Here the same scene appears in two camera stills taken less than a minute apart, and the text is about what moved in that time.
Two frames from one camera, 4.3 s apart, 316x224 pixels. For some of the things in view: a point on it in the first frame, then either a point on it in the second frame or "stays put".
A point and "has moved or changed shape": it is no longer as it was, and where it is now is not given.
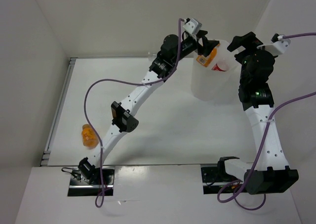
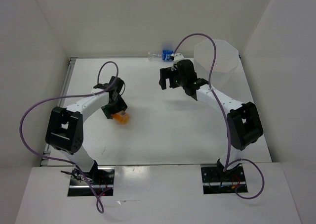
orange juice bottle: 90,139 has moved or changed shape
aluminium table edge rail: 44,161 stays put
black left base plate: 79,187 stays put
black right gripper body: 250,42 → 175,80
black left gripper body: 188,45 → 113,107
